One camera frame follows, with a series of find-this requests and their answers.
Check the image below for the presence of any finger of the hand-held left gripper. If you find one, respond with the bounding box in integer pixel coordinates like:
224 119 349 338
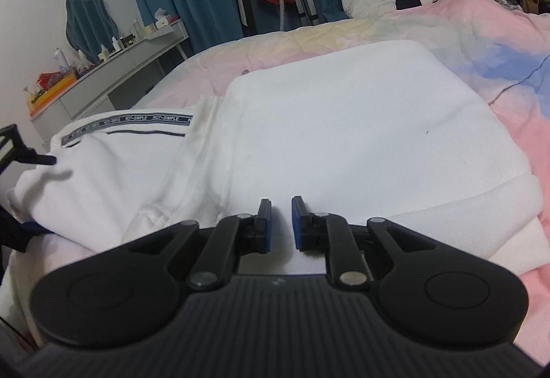
0 124 56 173
0 189 46 254

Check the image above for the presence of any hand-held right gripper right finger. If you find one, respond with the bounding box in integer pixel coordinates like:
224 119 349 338
291 195 435 286

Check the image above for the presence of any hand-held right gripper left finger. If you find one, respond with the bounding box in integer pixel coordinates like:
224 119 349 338
126 198 273 292

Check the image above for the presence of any white tissue box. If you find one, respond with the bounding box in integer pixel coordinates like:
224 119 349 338
144 8 173 34

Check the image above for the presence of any black cable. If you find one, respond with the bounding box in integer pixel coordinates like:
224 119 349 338
489 55 550 106

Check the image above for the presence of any orange box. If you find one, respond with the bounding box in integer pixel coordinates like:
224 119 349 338
29 72 79 109

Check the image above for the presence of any white desk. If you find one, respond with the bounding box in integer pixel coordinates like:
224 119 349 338
29 19 192 142

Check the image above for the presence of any white sweatshirt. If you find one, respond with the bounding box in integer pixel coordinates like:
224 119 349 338
6 40 546 276

